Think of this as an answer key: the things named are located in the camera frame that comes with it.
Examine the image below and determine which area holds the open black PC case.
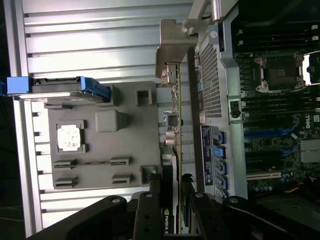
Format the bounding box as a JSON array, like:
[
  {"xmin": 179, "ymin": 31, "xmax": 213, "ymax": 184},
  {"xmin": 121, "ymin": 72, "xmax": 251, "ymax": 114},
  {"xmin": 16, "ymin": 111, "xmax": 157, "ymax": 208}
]
[{"xmin": 187, "ymin": 0, "xmax": 320, "ymax": 208}]

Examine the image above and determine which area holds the black regulatory label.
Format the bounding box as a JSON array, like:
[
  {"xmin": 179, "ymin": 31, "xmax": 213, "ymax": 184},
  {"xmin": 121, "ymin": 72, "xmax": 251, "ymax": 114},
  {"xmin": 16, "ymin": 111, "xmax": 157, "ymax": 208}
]
[{"xmin": 200, "ymin": 124, "xmax": 215, "ymax": 186}]

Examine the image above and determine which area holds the CPU socket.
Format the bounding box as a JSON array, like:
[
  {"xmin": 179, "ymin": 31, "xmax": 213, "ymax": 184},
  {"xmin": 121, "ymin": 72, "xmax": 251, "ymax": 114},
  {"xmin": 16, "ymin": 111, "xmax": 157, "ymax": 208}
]
[{"xmin": 254, "ymin": 52, "xmax": 305, "ymax": 94}]

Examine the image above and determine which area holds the grey printed parts rack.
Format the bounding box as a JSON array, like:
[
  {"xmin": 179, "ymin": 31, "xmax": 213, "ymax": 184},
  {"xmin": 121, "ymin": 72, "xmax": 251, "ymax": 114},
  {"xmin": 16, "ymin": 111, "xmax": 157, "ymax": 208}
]
[{"xmin": 44, "ymin": 81, "xmax": 161, "ymax": 191}]

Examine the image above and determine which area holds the green RAM stick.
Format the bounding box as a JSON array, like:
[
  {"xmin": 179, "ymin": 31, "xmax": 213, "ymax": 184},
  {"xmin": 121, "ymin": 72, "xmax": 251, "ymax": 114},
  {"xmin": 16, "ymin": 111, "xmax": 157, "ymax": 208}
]
[{"xmin": 53, "ymin": 160, "xmax": 126, "ymax": 168}]

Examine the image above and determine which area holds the hard disk in blue carrier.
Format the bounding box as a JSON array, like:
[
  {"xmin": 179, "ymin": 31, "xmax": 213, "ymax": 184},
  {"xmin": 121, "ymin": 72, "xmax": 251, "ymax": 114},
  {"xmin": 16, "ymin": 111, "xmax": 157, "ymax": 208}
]
[{"xmin": 0, "ymin": 76, "xmax": 111, "ymax": 103}]

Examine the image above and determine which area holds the green Dell motherboard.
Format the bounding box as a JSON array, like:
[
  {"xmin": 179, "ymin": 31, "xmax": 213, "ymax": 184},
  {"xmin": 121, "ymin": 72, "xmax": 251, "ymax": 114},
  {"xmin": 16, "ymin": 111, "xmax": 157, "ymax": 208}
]
[{"xmin": 234, "ymin": 48, "xmax": 320, "ymax": 198}]

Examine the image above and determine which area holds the silver chipset heatsink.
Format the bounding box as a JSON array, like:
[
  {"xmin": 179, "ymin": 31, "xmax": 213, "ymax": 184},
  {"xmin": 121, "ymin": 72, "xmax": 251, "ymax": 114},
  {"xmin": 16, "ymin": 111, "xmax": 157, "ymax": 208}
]
[{"xmin": 299, "ymin": 139, "xmax": 320, "ymax": 163}]

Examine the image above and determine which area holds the metal socket cover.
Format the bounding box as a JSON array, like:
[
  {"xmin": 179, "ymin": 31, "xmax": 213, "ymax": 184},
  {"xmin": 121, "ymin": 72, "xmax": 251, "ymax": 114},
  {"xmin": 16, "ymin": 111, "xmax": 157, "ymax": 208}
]
[{"xmin": 302, "ymin": 53, "xmax": 320, "ymax": 86}]

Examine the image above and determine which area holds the black intrusion switch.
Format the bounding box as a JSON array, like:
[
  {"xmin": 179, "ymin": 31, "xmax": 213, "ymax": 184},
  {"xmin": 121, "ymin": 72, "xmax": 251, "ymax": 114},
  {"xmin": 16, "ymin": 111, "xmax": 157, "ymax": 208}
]
[{"xmin": 228, "ymin": 99, "xmax": 243, "ymax": 118}]

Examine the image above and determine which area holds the blue expansion slot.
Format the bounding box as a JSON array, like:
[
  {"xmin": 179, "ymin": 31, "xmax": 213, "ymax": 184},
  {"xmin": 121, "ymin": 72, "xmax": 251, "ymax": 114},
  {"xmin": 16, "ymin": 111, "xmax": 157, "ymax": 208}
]
[{"xmin": 243, "ymin": 124, "xmax": 302, "ymax": 138}]

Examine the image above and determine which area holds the silver CPU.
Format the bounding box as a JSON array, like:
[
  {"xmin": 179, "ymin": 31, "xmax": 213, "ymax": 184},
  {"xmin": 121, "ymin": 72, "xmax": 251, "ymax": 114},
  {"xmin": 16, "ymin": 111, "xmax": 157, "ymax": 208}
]
[{"xmin": 57, "ymin": 124, "xmax": 83, "ymax": 152}]

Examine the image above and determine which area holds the black RAM slot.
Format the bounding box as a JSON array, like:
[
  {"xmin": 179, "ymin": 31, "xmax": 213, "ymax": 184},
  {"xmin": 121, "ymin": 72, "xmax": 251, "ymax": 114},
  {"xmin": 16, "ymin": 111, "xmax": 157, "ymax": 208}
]
[
  {"xmin": 236, "ymin": 36, "xmax": 320, "ymax": 51},
  {"xmin": 236, "ymin": 23, "xmax": 320, "ymax": 37}
]

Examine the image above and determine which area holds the white expansion slot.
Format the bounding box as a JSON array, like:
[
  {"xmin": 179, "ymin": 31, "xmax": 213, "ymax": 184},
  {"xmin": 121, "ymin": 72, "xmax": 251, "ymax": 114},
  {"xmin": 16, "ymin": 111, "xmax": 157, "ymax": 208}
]
[{"xmin": 246, "ymin": 171, "xmax": 281, "ymax": 181}]

